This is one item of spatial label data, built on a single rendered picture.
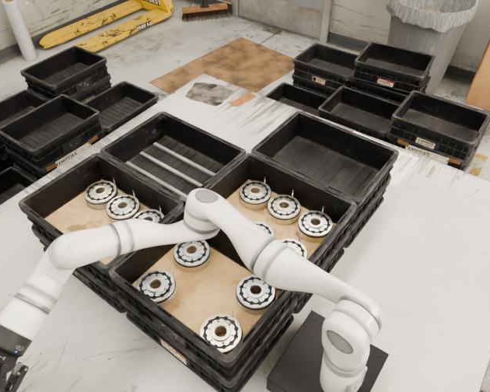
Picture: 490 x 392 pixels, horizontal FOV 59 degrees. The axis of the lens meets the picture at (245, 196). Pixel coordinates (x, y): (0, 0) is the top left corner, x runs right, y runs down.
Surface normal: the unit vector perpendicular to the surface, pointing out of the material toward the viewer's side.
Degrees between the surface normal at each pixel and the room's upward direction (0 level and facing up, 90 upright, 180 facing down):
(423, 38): 94
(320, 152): 0
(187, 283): 0
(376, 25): 90
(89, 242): 50
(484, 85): 73
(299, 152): 0
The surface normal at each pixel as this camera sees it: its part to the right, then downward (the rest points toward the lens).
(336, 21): -0.58, 0.57
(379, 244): 0.00, -0.71
